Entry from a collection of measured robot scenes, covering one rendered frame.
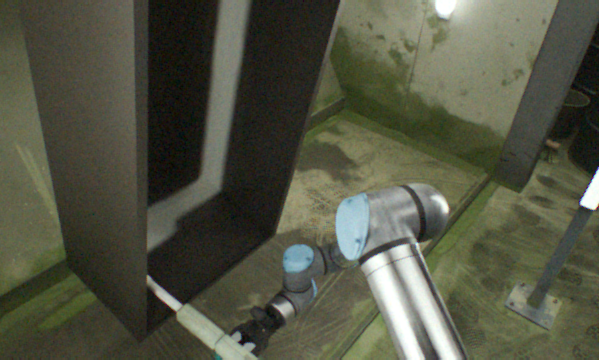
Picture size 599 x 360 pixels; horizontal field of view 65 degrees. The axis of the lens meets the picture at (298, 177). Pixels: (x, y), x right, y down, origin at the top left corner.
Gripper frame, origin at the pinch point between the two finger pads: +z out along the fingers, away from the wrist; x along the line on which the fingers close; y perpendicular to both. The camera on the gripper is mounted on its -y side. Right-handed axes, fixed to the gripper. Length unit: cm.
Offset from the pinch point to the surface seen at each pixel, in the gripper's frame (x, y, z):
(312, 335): 1, 46, -51
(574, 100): -34, 15, -315
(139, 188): 15, -56, 11
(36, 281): 99, 44, 6
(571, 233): -62, -3, -127
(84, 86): 27, -73, 12
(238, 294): 37, 48, -47
